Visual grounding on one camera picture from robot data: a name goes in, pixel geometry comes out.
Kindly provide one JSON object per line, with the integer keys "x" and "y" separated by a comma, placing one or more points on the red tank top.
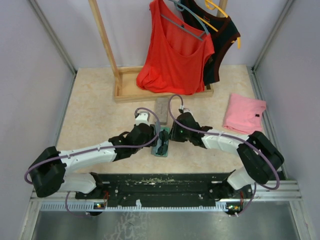
{"x": 176, "y": 56}

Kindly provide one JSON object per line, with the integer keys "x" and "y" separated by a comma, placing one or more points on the folded pink t-shirt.
{"x": 244, "y": 114}

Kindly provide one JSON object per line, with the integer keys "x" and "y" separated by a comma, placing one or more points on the grey clothes hanger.
{"x": 187, "y": 22}

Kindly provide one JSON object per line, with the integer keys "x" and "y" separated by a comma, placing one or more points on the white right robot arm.
{"x": 259, "y": 157}

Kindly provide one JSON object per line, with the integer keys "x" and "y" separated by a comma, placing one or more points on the wooden clothes rack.
{"x": 125, "y": 88}

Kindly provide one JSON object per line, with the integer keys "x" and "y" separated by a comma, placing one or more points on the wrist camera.
{"x": 183, "y": 110}
{"x": 142, "y": 118}

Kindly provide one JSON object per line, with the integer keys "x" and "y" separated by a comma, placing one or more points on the black maroon-trimmed tank top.
{"x": 223, "y": 34}

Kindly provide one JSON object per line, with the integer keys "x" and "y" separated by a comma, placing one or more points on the grey glasses case green lining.
{"x": 161, "y": 109}

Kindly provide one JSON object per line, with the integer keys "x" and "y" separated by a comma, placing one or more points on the blue-grey glasses case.
{"x": 154, "y": 149}

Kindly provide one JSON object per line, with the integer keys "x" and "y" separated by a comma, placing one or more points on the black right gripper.
{"x": 173, "y": 135}

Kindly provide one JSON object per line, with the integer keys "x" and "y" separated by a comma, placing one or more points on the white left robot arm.
{"x": 55, "y": 171}

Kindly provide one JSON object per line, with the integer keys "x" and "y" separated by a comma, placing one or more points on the thin metal frame sunglasses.
{"x": 164, "y": 139}

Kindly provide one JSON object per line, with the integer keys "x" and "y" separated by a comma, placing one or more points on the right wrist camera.
{"x": 183, "y": 110}

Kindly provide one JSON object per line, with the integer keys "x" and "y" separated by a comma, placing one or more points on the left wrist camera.
{"x": 142, "y": 118}

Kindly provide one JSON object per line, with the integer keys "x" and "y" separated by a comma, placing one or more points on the yellow clothes hanger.
{"x": 219, "y": 7}

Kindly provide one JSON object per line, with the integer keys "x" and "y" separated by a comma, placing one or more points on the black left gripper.
{"x": 154, "y": 132}

